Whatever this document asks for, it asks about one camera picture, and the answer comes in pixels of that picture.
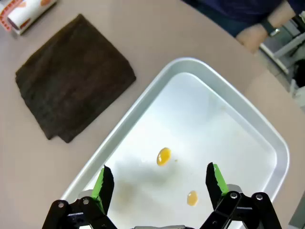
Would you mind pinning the red white cylindrical container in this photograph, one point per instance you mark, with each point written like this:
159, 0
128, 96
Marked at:
26, 15

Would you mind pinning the silver metal tray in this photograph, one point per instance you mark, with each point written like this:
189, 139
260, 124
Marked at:
190, 119

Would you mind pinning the person in dark blue jacket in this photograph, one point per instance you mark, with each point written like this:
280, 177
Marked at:
238, 9

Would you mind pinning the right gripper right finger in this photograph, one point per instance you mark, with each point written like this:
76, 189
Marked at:
213, 186

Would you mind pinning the person's left forearm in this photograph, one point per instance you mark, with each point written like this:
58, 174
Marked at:
281, 17

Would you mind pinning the small orange liquid drop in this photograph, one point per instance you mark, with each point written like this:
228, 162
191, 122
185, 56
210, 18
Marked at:
192, 198

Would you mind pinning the white side table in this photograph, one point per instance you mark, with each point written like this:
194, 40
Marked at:
281, 47

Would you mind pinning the person's left hand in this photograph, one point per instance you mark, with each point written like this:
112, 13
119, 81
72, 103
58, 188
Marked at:
251, 38

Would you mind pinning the large orange liquid drop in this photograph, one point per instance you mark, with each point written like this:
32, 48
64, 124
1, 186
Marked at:
164, 156

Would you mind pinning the black wristwatch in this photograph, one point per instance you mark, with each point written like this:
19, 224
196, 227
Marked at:
268, 26

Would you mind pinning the dark brown cloth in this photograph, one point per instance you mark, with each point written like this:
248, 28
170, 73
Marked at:
71, 78

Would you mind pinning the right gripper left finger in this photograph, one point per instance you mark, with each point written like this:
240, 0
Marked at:
108, 188

